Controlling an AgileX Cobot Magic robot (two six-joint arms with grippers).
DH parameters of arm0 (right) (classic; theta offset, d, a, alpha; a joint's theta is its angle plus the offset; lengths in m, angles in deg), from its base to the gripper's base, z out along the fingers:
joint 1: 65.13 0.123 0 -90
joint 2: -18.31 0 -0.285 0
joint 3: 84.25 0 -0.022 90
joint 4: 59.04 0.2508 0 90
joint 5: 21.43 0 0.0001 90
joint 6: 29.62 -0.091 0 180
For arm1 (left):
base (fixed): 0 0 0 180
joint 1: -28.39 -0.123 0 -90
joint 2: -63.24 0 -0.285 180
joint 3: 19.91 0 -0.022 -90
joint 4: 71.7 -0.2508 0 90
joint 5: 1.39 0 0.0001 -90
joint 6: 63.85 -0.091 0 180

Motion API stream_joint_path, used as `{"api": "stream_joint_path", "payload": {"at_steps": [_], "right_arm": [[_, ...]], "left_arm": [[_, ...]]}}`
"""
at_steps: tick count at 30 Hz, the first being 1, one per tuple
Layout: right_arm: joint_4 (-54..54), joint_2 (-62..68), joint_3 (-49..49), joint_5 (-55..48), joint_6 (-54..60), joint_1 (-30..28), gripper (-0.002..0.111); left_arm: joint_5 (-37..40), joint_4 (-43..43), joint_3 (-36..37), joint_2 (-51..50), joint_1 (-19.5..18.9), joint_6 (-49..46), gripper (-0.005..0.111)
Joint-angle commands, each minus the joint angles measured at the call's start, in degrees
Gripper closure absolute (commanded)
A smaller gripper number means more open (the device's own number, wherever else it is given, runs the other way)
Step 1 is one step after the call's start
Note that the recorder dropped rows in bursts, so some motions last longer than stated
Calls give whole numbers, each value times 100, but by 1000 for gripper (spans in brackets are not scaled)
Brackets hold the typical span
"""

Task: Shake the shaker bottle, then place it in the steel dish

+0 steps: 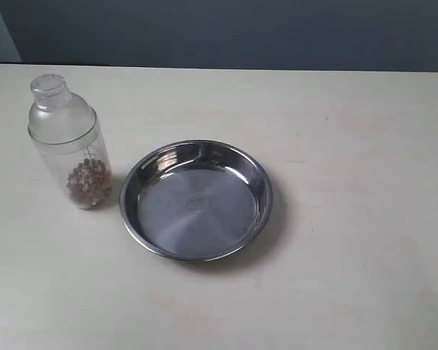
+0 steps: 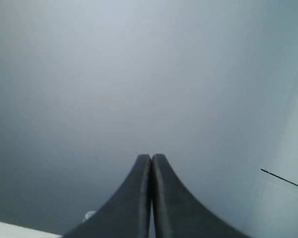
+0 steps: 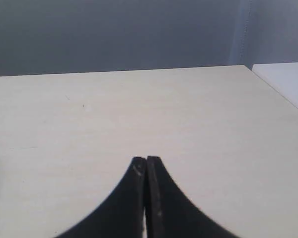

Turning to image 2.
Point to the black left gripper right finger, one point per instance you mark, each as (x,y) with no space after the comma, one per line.
(177,212)

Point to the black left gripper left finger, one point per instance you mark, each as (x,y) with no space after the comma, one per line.
(127,212)

